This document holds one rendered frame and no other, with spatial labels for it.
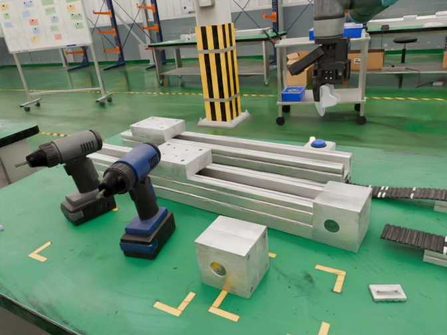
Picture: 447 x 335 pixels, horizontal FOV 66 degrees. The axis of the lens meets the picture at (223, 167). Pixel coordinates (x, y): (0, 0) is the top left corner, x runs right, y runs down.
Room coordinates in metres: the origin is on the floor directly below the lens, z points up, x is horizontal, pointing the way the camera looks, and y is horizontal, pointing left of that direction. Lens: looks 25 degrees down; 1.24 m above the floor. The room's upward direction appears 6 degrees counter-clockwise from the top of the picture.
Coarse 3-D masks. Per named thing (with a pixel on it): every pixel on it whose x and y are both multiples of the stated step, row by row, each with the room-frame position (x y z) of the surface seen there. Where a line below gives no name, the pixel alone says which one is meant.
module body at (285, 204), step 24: (96, 168) 1.00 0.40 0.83; (216, 168) 0.81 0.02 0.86; (168, 192) 0.82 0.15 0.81; (192, 192) 0.77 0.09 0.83; (216, 192) 0.72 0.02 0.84; (240, 192) 0.68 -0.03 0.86; (264, 192) 0.66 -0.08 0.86; (288, 192) 0.69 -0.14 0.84; (312, 192) 0.66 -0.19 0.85; (240, 216) 0.69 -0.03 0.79; (264, 216) 0.65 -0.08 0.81; (288, 216) 0.61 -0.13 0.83; (312, 216) 0.58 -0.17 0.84
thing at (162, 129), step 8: (144, 120) 1.21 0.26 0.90; (152, 120) 1.19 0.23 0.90; (160, 120) 1.18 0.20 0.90; (168, 120) 1.17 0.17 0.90; (176, 120) 1.16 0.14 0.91; (184, 120) 1.16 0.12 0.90; (136, 128) 1.15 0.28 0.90; (144, 128) 1.12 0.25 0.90; (152, 128) 1.10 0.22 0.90; (160, 128) 1.09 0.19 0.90; (168, 128) 1.09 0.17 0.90; (176, 128) 1.12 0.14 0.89; (184, 128) 1.15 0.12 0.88; (136, 136) 1.15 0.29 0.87; (144, 136) 1.13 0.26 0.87; (152, 136) 1.10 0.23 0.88; (160, 136) 1.08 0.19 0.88; (168, 136) 1.08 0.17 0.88
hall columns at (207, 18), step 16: (224, 0) 4.03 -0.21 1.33; (208, 16) 4.11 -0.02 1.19; (224, 16) 4.01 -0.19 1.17; (208, 32) 3.94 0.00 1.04; (224, 32) 3.94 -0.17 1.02; (208, 48) 3.96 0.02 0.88; (224, 48) 3.91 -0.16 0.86; (208, 64) 3.97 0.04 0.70; (224, 64) 3.88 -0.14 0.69; (208, 80) 3.98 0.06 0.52; (224, 80) 3.87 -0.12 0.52; (208, 96) 4.00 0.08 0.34; (224, 96) 3.89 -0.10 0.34; (208, 112) 4.01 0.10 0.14; (224, 112) 3.90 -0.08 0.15; (240, 112) 4.12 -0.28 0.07
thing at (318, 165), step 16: (128, 144) 1.19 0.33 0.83; (160, 144) 1.11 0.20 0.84; (192, 144) 1.01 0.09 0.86; (208, 144) 1.00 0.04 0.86; (224, 144) 1.02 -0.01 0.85; (240, 144) 0.99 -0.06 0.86; (256, 144) 0.96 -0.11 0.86; (272, 144) 0.94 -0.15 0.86; (224, 160) 0.94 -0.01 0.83; (240, 160) 0.90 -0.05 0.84; (256, 160) 0.89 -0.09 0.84; (272, 160) 0.84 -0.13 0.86; (288, 160) 0.82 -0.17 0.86; (304, 160) 0.80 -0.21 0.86; (320, 160) 0.79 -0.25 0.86; (336, 160) 0.81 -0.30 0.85; (288, 176) 0.83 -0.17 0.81; (304, 176) 0.79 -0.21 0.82; (320, 176) 0.76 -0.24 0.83; (336, 176) 0.74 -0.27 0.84
